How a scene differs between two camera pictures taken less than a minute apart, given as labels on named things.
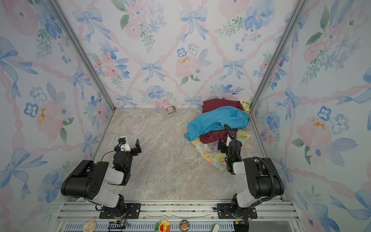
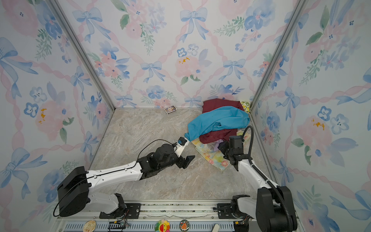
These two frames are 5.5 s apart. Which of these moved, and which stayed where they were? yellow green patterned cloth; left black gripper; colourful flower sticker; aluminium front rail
Moved: left black gripper
Stayed: yellow green patterned cloth; aluminium front rail; colourful flower sticker
